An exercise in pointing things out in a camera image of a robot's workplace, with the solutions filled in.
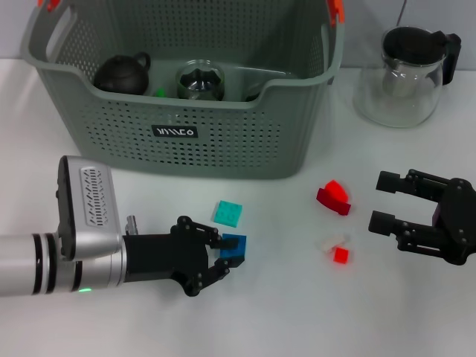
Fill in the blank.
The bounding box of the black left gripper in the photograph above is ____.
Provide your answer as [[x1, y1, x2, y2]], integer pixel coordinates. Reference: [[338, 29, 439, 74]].
[[121, 216, 245, 298]]

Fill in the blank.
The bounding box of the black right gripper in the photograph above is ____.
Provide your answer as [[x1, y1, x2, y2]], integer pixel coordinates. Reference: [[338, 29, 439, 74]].
[[367, 169, 476, 266]]

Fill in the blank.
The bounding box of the blue square toy brick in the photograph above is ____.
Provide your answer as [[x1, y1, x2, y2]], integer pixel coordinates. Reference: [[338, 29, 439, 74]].
[[219, 233, 248, 262]]

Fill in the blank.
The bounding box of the teal square toy brick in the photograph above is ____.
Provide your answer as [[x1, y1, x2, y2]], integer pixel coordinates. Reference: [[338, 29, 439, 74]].
[[212, 199, 243, 228]]

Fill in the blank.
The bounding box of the bright red toy brick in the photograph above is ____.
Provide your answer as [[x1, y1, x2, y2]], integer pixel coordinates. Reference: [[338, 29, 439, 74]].
[[323, 180, 353, 204]]

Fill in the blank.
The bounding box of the dark red toy brick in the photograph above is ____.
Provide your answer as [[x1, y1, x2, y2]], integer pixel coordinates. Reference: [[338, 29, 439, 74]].
[[315, 187, 353, 216]]

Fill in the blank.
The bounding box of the white toy brick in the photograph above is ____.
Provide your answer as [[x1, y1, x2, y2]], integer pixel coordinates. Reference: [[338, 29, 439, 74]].
[[315, 233, 351, 254]]

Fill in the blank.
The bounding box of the grey perforated plastic storage bin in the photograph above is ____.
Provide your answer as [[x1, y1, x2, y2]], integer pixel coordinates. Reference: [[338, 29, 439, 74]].
[[20, 0, 347, 180]]

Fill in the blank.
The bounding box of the glass teapot with black lid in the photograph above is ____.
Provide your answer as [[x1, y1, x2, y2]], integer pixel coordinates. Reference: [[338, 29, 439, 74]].
[[353, 25, 463, 129]]

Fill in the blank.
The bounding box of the black ceramic teapot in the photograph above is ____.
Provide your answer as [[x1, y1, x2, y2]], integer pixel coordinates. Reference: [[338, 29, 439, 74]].
[[93, 51, 152, 96]]

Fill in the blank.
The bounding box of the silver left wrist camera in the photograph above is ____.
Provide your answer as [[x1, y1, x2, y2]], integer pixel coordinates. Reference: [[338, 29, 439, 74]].
[[55, 155, 124, 262]]

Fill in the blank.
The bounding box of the thin grey wall cable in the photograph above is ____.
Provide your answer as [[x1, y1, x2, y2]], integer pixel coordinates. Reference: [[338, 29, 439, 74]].
[[393, 0, 408, 27]]

